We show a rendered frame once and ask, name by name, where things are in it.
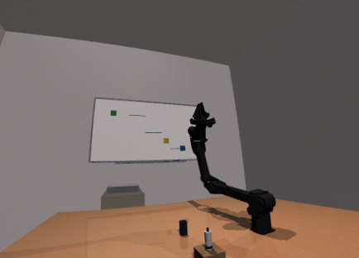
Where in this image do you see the white marker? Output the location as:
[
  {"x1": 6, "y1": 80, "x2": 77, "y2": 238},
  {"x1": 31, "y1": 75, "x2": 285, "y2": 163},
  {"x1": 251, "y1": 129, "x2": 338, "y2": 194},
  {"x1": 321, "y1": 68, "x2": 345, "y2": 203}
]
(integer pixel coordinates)
[{"x1": 204, "y1": 227, "x2": 213, "y2": 251}]

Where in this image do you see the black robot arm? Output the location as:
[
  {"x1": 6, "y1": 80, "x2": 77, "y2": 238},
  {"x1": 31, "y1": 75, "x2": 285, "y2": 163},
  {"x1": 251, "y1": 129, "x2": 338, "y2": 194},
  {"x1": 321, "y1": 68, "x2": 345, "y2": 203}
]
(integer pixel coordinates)
[{"x1": 188, "y1": 126, "x2": 275, "y2": 235}]

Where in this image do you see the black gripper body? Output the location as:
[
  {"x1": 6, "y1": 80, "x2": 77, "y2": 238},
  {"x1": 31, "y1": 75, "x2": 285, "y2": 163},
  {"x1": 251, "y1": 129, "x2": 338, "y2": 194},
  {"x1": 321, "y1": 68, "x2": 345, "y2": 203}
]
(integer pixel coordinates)
[{"x1": 190, "y1": 112, "x2": 209, "y2": 131}]

